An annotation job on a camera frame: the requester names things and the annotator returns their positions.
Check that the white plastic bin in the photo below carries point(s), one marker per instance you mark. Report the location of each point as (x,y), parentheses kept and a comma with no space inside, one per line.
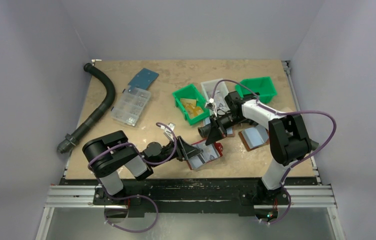
(221,92)

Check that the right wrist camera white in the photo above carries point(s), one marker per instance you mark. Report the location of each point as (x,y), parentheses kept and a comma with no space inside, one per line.
(212,106)

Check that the green bin with yellow items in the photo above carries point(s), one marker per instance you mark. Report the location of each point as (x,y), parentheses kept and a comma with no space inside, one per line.
(191,103)

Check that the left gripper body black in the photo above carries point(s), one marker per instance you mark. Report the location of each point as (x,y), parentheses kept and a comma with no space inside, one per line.
(168,150)

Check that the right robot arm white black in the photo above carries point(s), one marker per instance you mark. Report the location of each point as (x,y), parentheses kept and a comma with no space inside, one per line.
(288,137)

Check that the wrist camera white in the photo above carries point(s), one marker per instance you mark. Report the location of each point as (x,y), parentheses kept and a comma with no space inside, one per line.
(212,106)
(169,131)

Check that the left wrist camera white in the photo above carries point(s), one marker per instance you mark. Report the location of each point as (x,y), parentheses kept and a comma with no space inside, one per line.
(169,131)

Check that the brown open card holder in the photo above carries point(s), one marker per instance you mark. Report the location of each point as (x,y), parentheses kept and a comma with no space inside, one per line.
(254,137)

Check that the red leather card holder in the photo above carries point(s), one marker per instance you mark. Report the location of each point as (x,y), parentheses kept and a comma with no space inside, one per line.
(209,153)

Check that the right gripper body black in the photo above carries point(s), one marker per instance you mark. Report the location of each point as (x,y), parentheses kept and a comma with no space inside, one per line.
(216,123)

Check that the clear compartment screw box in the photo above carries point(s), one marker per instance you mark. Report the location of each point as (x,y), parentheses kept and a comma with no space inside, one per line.
(130,106)

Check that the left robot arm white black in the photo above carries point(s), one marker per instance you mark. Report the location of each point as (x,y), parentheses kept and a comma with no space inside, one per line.
(108,153)

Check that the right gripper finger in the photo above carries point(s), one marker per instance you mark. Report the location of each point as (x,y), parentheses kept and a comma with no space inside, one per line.
(211,131)
(221,130)

